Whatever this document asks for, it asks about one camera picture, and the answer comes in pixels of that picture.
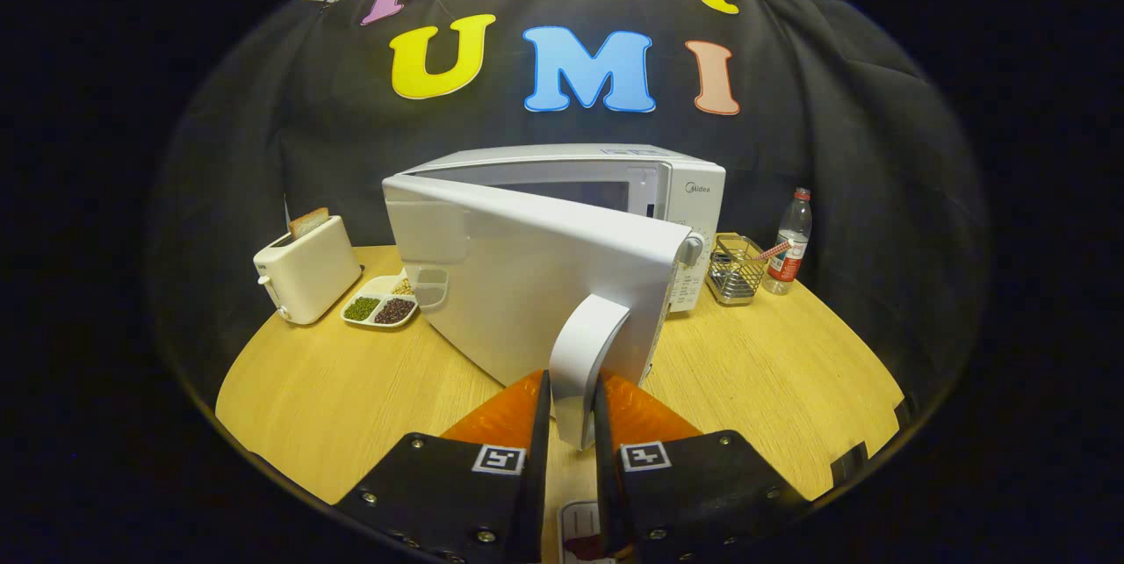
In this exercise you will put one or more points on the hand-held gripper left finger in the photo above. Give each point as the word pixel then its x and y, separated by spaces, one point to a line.
pixel 542 476

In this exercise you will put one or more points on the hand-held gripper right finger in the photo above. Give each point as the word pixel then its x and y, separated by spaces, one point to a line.
pixel 604 476

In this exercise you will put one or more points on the brown glazed meat piece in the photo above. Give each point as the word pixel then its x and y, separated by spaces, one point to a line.
pixel 581 546

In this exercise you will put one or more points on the white toaster oven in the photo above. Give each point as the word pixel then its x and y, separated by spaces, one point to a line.
pixel 527 283

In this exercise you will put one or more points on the cream toaster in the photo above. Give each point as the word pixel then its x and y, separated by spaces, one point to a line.
pixel 307 274

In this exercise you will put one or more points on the small white plate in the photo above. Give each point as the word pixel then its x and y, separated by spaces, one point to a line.
pixel 580 516

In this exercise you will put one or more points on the white divided bean tray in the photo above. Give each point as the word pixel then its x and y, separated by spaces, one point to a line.
pixel 378 309

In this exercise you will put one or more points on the black table edge clamp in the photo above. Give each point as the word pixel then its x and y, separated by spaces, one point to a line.
pixel 848 463
pixel 903 415

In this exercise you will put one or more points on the red striped straw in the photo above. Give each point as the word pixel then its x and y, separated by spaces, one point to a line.
pixel 774 249

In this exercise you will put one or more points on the clear red label water bottle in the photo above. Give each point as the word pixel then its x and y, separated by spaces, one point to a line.
pixel 788 248

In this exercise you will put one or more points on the toasted bread slice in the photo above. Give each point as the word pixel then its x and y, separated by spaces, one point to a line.
pixel 309 222

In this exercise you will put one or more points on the black backdrop cloth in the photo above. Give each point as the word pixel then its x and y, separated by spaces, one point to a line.
pixel 263 151

